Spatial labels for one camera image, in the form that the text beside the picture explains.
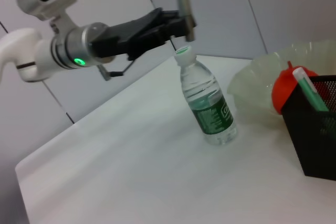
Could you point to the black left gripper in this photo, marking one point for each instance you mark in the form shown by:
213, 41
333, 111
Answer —
126, 37

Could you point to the grey marker pen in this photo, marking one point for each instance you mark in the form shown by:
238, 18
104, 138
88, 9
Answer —
185, 3

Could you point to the clear green-label water bottle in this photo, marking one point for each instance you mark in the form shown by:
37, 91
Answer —
207, 98

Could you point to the red-orange orange fruit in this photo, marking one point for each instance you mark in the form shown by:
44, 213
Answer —
283, 87

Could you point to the green utility knife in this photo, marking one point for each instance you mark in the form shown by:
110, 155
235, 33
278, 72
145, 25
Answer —
311, 93

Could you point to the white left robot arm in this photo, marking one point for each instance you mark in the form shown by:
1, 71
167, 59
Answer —
26, 51

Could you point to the pale green glass fruit bowl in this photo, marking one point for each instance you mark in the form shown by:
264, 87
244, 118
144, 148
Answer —
257, 90

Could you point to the black mesh pen holder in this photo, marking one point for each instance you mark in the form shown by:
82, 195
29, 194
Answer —
309, 134

